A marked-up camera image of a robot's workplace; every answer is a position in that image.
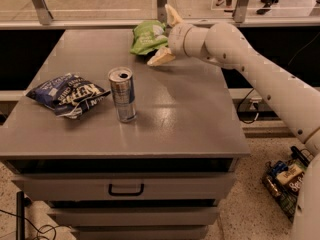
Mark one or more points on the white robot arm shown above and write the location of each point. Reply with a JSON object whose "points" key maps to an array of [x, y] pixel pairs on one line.
{"points": [[295, 102]]}

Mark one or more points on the metal railing post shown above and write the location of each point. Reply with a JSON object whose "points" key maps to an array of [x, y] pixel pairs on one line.
{"points": [[43, 13], [161, 11], [240, 11]]}

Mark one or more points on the green rice chip bag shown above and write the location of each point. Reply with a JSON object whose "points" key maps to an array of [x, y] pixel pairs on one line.
{"points": [[148, 36]]}

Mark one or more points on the black wire basket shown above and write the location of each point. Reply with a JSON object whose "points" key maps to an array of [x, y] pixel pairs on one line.
{"points": [[286, 200]]}

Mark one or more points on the black post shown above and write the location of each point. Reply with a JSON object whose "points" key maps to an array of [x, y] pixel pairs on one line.
{"points": [[20, 220]]}

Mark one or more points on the cream snack bag in basket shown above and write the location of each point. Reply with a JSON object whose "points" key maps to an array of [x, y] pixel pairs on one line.
{"points": [[285, 176]]}

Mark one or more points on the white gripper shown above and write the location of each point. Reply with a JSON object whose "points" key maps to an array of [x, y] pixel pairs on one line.
{"points": [[176, 39]]}

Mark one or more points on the black drawer handle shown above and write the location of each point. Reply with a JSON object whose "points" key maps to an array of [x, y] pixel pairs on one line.
{"points": [[129, 190]]}

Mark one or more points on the blue kettle chip bag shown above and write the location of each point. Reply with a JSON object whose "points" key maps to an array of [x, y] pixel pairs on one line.
{"points": [[68, 95]]}

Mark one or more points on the blue packet in basket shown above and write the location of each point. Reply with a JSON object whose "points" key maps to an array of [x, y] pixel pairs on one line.
{"points": [[277, 168]]}

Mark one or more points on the grey drawer cabinet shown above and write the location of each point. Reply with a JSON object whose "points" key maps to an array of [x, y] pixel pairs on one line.
{"points": [[183, 145]]}

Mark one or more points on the silver blue energy drink can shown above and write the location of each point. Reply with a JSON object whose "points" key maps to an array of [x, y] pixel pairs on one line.
{"points": [[122, 89]]}

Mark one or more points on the metal railing post middle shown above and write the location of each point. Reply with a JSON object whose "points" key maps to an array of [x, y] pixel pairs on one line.
{"points": [[161, 11]]}

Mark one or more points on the metal railing post left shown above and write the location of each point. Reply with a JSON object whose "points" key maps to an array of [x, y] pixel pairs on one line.
{"points": [[43, 13]]}

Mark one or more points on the brown snack bag in basket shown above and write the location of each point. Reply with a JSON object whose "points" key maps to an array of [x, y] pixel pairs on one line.
{"points": [[294, 184]]}

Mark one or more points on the metal railing post right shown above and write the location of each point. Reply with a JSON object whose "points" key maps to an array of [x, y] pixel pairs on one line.
{"points": [[240, 11]]}

